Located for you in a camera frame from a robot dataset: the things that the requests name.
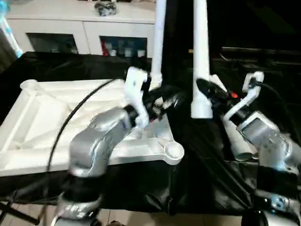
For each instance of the white plastic table top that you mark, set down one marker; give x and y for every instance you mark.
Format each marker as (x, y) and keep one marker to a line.
(47, 113)

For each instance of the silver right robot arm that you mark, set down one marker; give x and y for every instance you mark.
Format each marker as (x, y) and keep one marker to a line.
(263, 136)

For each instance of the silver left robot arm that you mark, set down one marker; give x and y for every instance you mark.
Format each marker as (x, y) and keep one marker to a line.
(98, 136)

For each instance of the white jar in cabinet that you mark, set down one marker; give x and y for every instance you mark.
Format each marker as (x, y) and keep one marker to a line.
(140, 53)

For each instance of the red item in cabinet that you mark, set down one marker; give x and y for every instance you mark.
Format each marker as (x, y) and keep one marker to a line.
(105, 49)

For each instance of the black table mat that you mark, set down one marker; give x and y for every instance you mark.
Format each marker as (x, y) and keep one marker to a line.
(188, 176)

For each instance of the white glass-door cabinet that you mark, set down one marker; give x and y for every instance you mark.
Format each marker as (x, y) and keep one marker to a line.
(82, 26)

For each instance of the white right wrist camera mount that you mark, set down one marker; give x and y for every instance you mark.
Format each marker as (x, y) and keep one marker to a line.
(251, 91)

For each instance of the black folding table frame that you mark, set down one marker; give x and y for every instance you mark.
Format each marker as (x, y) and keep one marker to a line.
(18, 212)

